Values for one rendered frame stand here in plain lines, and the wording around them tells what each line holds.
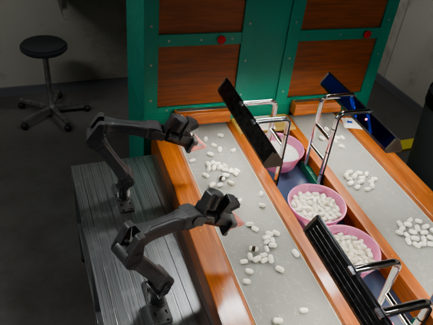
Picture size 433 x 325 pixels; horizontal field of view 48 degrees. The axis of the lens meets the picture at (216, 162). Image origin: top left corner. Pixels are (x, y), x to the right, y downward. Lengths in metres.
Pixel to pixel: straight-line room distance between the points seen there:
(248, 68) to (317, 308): 1.29
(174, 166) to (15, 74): 2.41
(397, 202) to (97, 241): 1.38
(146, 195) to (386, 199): 1.13
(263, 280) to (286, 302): 0.12
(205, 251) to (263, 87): 1.10
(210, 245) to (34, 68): 2.85
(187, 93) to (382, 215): 1.13
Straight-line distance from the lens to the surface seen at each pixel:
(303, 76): 2.75
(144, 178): 2.38
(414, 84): 4.95
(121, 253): 1.54
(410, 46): 4.97
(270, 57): 2.60
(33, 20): 4.24
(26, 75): 4.43
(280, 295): 1.86
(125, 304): 1.87
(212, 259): 1.89
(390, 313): 1.44
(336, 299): 1.88
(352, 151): 2.68
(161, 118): 2.56
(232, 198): 1.68
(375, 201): 2.39
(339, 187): 2.35
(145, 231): 1.51
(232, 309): 1.76
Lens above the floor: 2.17
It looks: 37 degrees down
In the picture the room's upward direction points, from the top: 7 degrees clockwise
